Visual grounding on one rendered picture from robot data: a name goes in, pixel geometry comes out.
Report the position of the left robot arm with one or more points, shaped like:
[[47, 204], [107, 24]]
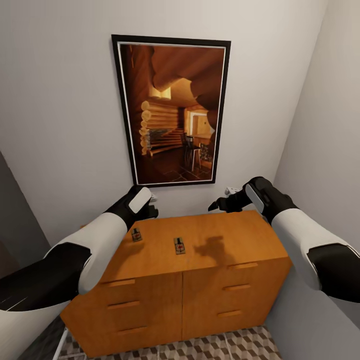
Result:
[[33, 297]]

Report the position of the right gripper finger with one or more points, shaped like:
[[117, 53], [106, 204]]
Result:
[[214, 205]]

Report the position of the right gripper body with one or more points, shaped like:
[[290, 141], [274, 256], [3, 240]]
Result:
[[230, 204]]

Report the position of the picture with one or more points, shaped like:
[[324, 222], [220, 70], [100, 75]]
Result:
[[172, 93]]

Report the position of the mousetrap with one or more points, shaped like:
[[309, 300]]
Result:
[[179, 246], [136, 234]]

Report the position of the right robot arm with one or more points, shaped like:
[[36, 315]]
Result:
[[323, 260]]

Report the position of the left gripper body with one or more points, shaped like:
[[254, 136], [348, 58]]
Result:
[[151, 213]]

